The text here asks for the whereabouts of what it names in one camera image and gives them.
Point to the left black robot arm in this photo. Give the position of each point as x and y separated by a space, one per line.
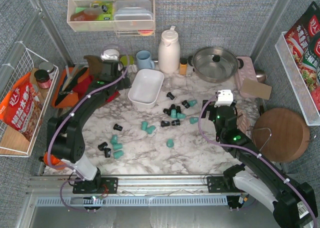
65 141

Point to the red lid jar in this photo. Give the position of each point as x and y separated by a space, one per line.
42 78

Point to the green lid sugar jar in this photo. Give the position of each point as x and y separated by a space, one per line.
128 61

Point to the wire hanger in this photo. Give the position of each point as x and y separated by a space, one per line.
261 136

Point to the green label bottle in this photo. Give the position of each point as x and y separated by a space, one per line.
108 14

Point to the round wooden board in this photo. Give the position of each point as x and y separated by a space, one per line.
290 135

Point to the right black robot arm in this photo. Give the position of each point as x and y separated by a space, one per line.
292 204

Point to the white handle knife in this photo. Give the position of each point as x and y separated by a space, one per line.
70 76

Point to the black kitchen knife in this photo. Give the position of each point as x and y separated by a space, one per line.
72 84

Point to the steel pot with lid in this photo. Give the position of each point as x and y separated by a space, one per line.
215 64

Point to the pink tray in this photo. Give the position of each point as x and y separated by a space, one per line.
245 71

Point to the orange tray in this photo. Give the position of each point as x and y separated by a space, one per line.
62 88

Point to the white storage basket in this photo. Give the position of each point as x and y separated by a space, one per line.
145 88

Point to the white thermos jug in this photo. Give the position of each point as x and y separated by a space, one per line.
169 51

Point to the red cloth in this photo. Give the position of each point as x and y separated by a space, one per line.
82 87

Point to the steel lid jar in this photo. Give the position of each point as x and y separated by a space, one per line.
47 66

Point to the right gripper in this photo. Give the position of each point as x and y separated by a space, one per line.
208 109

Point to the black capsule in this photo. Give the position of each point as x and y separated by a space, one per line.
164 123
102 146
185 104
176 122
117 127
170 96
107 152

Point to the brown cloth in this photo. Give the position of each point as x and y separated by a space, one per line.
95 64

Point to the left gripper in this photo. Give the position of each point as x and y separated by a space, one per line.
124 82

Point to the clear wall shelf bin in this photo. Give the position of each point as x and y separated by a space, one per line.
81 18

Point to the clear plastic food containers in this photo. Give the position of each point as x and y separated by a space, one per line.
131 15

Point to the cardboard piece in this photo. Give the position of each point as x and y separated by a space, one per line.
256 89

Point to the yellow spice jar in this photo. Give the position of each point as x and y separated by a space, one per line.
183 65

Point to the orange striped white bowl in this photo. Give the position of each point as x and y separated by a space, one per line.
110 55

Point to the light blue mug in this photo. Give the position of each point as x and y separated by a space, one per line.
144 60

